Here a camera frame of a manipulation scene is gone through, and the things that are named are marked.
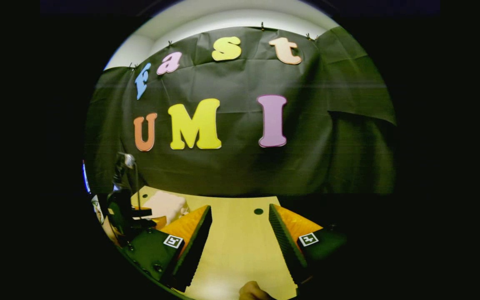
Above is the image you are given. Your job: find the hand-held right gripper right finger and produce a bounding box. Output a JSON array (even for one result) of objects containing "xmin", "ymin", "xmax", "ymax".
[{"xmin": 268, "ymin": 203, "xmax": 349, "ymax": 288}]

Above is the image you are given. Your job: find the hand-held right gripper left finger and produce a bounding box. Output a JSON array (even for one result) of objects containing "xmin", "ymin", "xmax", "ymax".
[{"xmin": 122, "ymin": 205, "xmax": 214, "ymax": 292}]

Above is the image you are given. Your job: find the computer monitor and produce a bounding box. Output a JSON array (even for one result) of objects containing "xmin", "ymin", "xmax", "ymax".
[{"xmin": 82, "ymin": 160, "xmax": 91, "ymax": 194}]

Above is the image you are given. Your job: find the black backdrop cloth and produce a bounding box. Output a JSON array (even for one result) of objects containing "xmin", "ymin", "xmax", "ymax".
[{"xmin": 84, "ymin": 26, "xmax": 398, "ymax": 198}]

